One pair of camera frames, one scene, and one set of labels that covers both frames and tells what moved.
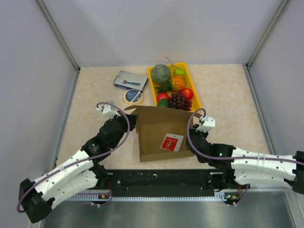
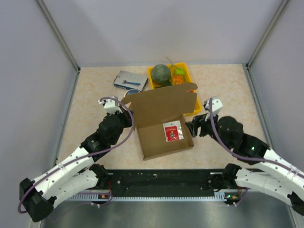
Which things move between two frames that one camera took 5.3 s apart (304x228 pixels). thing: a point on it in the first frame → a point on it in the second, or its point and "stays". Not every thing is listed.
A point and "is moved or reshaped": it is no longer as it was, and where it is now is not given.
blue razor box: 128,80 stays
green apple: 179,71 stays
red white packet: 172,142 → 173,131
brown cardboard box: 162,132 is moved or reshaped
